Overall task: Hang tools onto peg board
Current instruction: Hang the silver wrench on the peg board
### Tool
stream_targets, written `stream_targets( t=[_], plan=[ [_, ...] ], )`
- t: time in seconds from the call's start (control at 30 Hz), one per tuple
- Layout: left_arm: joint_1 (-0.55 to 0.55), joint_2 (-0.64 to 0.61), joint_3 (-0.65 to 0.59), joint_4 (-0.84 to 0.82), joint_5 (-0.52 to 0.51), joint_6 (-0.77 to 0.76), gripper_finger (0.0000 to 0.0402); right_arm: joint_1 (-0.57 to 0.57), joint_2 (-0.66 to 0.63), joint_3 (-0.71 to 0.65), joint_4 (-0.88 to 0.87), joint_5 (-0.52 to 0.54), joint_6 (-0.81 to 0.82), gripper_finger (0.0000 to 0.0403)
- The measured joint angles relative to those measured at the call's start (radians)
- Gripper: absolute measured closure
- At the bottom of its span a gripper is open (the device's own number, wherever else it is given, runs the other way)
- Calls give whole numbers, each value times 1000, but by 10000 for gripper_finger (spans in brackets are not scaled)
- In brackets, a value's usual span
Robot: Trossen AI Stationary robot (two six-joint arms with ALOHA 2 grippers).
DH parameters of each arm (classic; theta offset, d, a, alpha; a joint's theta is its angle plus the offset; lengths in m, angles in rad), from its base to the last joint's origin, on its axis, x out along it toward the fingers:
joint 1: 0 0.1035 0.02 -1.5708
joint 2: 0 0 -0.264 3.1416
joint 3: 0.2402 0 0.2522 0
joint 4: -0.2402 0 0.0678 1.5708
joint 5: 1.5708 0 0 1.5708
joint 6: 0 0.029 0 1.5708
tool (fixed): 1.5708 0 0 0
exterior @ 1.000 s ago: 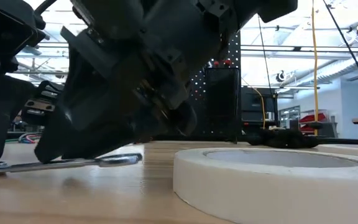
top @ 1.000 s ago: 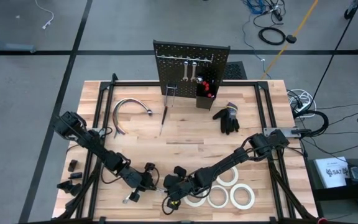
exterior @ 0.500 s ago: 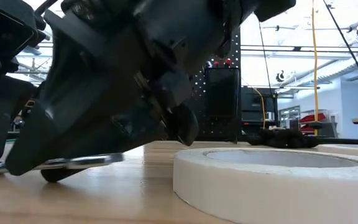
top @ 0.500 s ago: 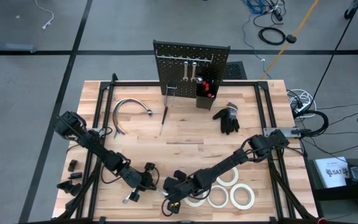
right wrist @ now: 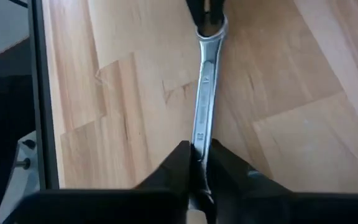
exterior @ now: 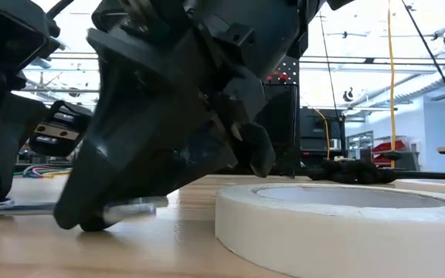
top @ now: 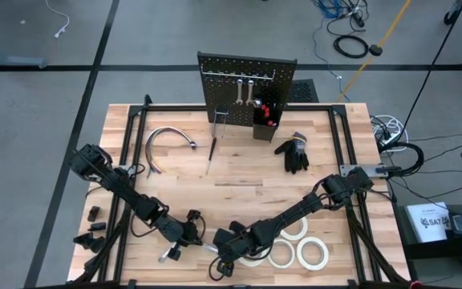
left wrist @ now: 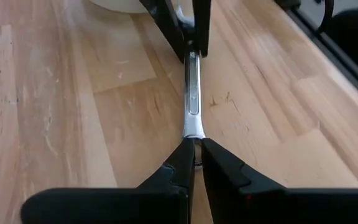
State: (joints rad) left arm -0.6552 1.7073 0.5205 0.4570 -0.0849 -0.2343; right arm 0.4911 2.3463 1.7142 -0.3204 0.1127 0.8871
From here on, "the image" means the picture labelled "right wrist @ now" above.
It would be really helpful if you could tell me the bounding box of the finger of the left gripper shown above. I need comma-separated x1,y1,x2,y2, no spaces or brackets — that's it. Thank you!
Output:
209,0,226,26
185,0,209,32

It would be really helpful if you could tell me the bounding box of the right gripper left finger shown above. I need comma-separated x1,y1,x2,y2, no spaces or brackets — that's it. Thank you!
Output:
134,140,199,203

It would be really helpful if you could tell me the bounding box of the black aluminium table frame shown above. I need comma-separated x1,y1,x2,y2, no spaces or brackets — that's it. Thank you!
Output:
26,0,60,190

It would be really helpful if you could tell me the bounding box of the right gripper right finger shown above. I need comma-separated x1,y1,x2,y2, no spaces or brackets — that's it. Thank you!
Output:
205,139,291,200

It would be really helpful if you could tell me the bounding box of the grey metal mounting plate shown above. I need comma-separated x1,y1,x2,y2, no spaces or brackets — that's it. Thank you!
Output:
0,130,42,223

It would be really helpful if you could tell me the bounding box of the silver combination wrench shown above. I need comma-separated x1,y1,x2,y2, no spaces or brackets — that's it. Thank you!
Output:
187,14,229,224

